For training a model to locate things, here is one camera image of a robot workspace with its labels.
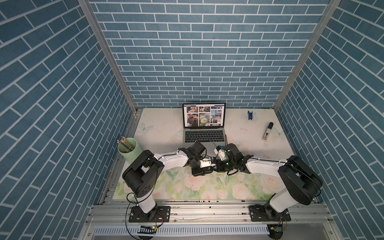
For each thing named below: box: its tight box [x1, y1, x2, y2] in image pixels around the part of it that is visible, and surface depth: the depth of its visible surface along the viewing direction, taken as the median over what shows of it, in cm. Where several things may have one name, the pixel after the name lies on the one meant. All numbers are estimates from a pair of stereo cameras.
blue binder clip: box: [247, 110, 253, 121], surface depth 118 cm
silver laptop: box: [182, 102, 226, 157], surface depth 104 cm
